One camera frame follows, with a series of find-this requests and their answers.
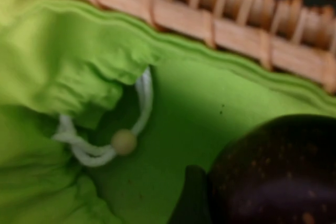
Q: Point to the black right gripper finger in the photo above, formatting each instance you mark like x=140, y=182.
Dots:
x=193, y=197

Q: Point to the dark purple toy mangosteen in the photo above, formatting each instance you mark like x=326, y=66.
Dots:
x=275, y=176

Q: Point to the woven rattan basket body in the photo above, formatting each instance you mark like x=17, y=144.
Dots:
x=236, y=32

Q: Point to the bright green fabric liner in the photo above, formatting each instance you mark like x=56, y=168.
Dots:
x=197, y=103

